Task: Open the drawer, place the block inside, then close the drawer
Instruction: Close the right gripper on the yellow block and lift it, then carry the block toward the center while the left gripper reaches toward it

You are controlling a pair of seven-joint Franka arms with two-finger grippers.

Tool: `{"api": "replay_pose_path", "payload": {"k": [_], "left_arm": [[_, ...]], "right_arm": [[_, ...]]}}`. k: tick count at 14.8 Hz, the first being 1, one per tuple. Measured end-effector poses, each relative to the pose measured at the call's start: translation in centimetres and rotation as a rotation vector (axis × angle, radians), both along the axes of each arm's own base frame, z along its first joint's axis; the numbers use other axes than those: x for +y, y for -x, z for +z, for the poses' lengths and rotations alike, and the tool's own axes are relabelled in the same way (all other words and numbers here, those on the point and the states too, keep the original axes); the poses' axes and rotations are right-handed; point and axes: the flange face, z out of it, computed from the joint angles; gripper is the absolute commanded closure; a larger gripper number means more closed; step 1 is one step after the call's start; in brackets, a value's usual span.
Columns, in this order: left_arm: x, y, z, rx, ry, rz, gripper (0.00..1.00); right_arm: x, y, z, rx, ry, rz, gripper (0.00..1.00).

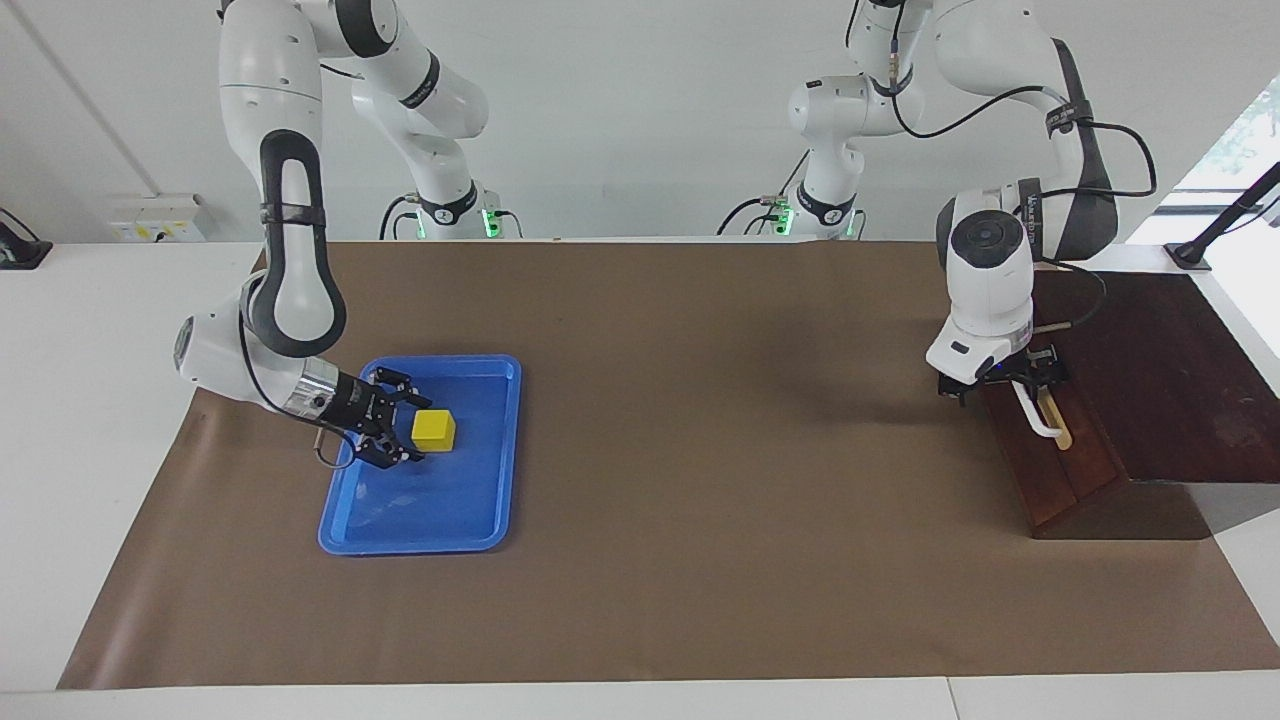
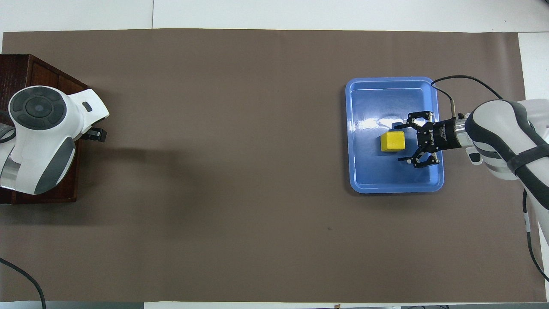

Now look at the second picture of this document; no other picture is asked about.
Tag dark wooden drawer cabinet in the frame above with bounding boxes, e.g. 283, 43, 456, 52
0, 53, 91, 205

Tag brown paper table mat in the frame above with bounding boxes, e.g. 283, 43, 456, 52
0, 28, 546, 303

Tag yellow cube block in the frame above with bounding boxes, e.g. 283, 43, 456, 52
380, 131, 407, 153

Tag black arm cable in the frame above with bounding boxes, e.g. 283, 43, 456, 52
431, 75, 549, 282
0, 257, 47, 309

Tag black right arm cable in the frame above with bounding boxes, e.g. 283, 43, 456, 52
431, 75, 549, 282

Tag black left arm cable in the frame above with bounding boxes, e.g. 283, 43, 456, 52
0, 257, 47, 309

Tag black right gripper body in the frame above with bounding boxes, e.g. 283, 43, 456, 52
416, 118, 462, 152

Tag blue plastic tray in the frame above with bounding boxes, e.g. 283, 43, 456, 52
345, 76, 445, 194

